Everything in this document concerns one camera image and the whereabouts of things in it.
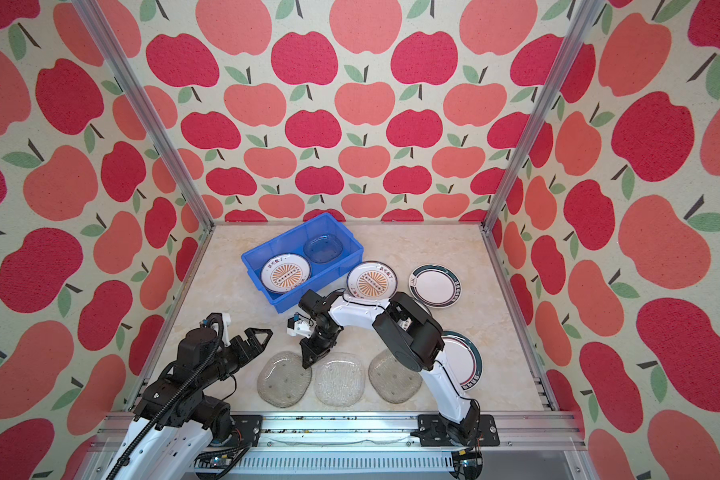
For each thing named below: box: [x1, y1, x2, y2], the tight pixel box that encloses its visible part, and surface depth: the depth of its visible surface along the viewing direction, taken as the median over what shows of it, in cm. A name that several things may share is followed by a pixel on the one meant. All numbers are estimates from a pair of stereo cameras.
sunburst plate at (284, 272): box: [260, 252, 311, 294], surface depth 106 cm
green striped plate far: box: [409, 264, 462, 309], surface depth 104 cm
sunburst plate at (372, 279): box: [347, 260, 398, 300], surface depth 106 cm
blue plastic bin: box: [241, 212, 364, 314], surface depth 108 cm
